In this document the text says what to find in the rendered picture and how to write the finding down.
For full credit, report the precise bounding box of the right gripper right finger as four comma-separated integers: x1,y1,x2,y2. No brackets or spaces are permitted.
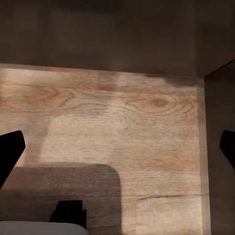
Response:
219,130,235,170

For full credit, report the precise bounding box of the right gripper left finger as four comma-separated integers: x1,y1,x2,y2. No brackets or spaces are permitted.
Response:
0,130,25,188

